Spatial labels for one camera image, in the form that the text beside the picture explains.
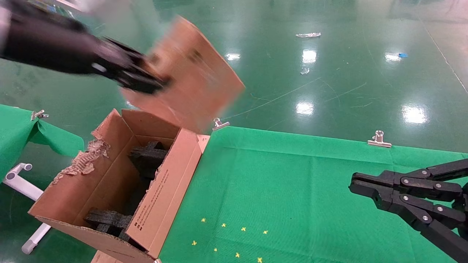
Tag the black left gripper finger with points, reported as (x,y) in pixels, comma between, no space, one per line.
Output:
(128,53)
(146,82)

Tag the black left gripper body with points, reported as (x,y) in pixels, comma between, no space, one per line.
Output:
(55,40)

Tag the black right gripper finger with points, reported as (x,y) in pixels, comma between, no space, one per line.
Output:
(431,188)
(420,215)

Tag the small brown cardboard box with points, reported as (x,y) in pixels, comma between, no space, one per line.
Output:
(197,80)

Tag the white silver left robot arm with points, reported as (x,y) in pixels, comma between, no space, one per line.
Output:
(3,25)

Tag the large open cardboard carton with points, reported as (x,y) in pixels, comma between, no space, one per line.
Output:
(109,175)

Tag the silver binder clip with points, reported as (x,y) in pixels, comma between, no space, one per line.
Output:
(220,124)
(379,140)
(38,115)

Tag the black foam insert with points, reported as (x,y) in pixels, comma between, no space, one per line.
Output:
(148,157)
(109,221)

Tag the small green table cloth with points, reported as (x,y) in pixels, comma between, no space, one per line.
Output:
(22,135)

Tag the large green table cloth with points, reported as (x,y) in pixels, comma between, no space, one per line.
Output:
(292,197)

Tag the small grey floor scrap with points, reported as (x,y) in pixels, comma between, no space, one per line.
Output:
(305,71)

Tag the silver foil scrap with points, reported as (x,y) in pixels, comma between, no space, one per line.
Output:
(308,35)

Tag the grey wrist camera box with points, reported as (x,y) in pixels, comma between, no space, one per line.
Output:
(84,4)

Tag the white pipe frame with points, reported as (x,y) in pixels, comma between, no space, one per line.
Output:
(25,186)

